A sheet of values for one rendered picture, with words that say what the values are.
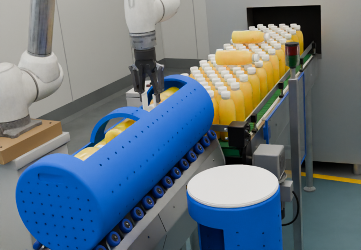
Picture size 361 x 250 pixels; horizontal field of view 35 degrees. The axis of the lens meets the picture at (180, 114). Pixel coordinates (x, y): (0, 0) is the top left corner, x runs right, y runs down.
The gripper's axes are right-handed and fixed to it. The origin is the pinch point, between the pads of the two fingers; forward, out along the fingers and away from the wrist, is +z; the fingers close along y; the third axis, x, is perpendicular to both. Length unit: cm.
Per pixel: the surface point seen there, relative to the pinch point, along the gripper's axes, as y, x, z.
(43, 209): -4, -62, 11
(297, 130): 38, 67, 34
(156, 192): 10.8, -23.8, 22.9
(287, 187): 39, 41, 50
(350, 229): 53, 131, 120
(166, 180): 10.6, -15.1, 22.6
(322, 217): 34, 141, 120
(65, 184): 5, -62, 2
